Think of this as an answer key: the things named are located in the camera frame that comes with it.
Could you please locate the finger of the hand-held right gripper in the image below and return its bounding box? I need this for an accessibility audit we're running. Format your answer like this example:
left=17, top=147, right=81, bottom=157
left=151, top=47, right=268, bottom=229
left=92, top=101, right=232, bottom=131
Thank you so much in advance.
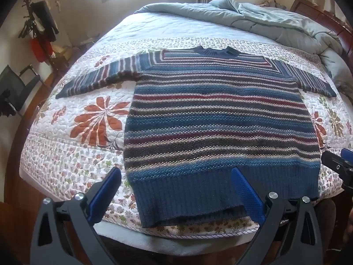
left=321, top=151, right=353, bottom=176
left=340, top=148, right=353, bottom=165

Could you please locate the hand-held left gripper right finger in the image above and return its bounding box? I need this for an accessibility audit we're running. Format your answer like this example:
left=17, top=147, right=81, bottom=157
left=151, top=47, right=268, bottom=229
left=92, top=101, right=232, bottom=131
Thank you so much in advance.
left=231, top=167, right=325, bottom=265

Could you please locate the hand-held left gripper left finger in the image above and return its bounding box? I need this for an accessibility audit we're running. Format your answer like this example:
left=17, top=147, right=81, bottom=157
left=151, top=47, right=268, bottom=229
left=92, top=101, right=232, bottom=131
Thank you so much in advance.
left=30, top=166, right=122, bottom=265

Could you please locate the blue striped knit sweater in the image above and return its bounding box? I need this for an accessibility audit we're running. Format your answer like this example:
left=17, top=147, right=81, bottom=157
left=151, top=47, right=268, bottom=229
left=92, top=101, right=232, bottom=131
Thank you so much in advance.
left=55, top=46, right=337, bottom=228

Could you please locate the floral quilted bedspread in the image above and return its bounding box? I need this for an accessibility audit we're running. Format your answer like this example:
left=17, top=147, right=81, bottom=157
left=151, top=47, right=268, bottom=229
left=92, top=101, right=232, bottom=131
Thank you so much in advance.
left=21, top=37, right=353, bottom=240

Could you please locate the wooden headboard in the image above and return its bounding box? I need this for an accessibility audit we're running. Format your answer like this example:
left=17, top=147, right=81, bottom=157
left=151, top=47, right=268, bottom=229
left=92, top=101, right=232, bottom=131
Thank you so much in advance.
left=289, top=0, right=353, bottom=69

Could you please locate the black chair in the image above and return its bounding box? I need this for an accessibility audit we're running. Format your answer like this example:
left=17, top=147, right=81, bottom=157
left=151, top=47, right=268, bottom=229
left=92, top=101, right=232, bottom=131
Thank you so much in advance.
left=0, top=64, right=42, bottom=118

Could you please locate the grey-blue comforter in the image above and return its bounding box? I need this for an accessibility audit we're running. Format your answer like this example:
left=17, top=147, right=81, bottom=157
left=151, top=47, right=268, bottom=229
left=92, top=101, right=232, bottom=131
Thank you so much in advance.
left=135, top=0, right=353, bottom=100

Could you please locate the red garment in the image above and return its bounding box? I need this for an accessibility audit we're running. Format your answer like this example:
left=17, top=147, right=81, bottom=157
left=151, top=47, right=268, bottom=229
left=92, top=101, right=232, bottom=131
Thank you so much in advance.
left=30, top=39, right=53, bottom=62

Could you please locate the pale blue bed sheet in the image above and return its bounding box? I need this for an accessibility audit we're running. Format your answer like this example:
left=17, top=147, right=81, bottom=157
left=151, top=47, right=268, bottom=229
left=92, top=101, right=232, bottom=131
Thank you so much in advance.
left=102, top=12, right=279, bottom=45

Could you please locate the black jacket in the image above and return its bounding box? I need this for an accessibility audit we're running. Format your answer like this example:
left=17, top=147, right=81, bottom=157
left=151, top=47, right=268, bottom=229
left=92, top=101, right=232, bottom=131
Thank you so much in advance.
left=30, top=1, right=60, bottom=42

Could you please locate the coat rack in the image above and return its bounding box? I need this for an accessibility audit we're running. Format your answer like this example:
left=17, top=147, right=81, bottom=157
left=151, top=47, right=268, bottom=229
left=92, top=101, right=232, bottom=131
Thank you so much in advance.
left=18, top=0, right=69, bottom=69

